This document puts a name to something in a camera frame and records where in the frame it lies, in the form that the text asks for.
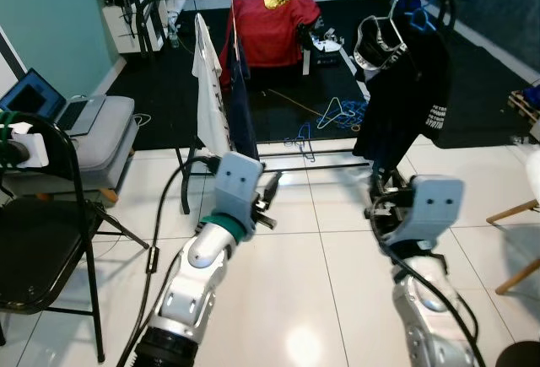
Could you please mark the grey cushioned seat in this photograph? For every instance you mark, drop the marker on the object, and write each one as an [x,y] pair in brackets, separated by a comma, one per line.
[105,139]

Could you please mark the navy t-shirt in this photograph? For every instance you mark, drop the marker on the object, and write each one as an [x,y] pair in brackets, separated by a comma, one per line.
[240,105]

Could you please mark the grey open laptop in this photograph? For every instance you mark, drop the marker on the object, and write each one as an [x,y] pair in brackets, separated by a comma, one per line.
[34,97]

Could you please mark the black folding chair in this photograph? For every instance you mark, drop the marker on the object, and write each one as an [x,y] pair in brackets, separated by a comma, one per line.
[34,253]

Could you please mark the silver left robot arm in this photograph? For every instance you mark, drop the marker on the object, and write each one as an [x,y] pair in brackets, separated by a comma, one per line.
[190,274]

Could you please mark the white device with buttons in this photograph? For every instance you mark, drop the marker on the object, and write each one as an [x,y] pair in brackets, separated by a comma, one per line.
[327,46]

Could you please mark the red cloth yellow print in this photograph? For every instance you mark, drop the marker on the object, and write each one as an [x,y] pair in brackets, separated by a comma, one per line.
[270,29]

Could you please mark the thin white hanger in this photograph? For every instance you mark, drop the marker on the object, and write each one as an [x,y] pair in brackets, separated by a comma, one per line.
[396,8]

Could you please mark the black t-shirt white print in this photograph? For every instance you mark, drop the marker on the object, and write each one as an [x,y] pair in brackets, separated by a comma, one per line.
[413,89]

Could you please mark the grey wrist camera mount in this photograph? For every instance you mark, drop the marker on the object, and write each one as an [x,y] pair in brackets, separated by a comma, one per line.
[434,207]
[234,186]

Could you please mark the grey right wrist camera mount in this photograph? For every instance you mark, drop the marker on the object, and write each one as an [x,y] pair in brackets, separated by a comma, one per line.
[434,207]

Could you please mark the blue cloth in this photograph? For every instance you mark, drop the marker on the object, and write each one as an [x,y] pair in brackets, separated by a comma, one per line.
[531,94]

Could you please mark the black round stool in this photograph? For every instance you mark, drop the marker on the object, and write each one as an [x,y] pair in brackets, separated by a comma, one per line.
[519,357]

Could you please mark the white shelf unit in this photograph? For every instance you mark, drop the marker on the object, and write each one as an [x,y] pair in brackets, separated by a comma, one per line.
[126,25]

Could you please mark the white chair wooden legs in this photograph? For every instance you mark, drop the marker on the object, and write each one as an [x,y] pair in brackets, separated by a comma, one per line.
[534,169]

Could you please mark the wooden pallet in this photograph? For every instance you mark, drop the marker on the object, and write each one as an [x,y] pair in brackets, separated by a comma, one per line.
[523,107]

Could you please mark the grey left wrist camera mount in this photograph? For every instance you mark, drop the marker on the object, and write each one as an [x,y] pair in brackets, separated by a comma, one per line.
[234,186]

